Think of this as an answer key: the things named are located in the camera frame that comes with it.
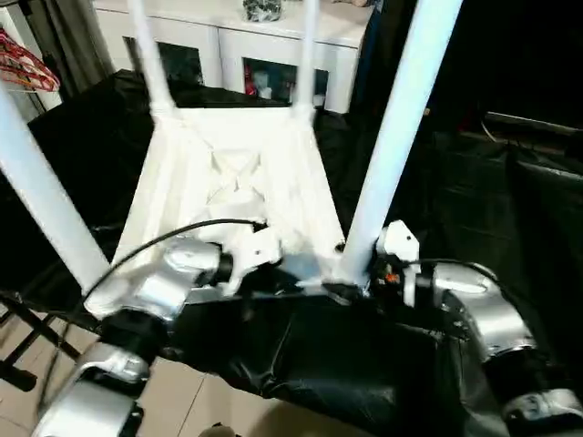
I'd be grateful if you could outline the dark blue hanging cloth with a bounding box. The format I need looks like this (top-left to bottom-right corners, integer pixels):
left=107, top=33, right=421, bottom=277
left=350, top=0, right=388, bottom=113

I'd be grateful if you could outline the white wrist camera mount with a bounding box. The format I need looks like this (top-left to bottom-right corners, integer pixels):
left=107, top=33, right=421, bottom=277
left=222, top=222, right=283, bottom=297
left=375, top=219, right=420, bottom=309

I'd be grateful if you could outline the white plastic table top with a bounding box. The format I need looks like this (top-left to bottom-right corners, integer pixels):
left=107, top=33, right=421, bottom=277
left=84, top=105, right=365, bottom=320

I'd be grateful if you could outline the black glossy mat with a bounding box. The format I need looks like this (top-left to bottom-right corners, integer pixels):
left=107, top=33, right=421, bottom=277
left=0, top=67, right=583, bottom=437

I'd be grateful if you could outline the dark robot foot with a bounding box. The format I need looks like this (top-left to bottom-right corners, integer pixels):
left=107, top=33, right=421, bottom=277
left=202, top=422, right=238, bottom=437

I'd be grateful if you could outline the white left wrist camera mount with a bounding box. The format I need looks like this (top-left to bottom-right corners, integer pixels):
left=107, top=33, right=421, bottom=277
left=222, top=222, right=283, bottom=297

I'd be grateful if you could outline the white cabinet with glass doors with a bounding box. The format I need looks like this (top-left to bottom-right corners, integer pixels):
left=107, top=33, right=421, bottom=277
left=93, top=0, right=371, bottom=113

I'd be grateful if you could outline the black folding stand frame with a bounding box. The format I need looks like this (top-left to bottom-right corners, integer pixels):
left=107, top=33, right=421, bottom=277
left=0, top=290, right=83, bottom=365

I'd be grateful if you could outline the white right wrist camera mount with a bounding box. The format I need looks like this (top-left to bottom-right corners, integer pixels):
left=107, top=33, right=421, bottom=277
left=375, top=219, right=420, bottom=309

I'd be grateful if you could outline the black left wrist camera cable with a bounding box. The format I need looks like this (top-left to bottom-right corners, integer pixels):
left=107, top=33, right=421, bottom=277
left=81, top=218, right=270, bottom=301

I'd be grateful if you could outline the black rubber stand foot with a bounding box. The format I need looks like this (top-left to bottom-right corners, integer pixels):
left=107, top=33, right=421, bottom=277
left=0, top=366, right=37, bottom=393

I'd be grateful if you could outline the red patterned cloth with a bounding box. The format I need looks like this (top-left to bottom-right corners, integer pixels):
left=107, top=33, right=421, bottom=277
left=0, top=26, right=61, bottom=92

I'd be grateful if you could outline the grey curtain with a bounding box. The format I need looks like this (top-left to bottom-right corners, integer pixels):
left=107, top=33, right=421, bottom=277
left=45, top=0, right=115, bottom=92

